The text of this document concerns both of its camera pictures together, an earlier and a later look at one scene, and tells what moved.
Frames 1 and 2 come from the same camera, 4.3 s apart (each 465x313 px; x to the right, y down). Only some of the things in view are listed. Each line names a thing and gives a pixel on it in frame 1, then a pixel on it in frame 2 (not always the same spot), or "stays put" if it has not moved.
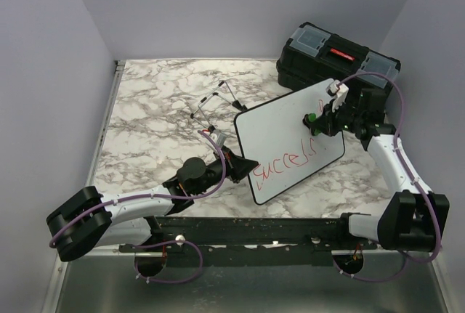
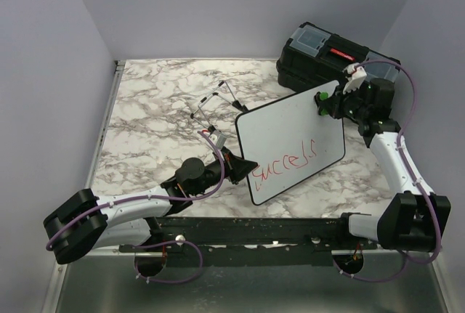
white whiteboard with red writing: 275,136 stays put
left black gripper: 237,167 stays put
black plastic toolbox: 313,55 stays put
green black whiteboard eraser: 310,120 to 319,98
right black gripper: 327,120 to 338,98
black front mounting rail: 250,241 stays put
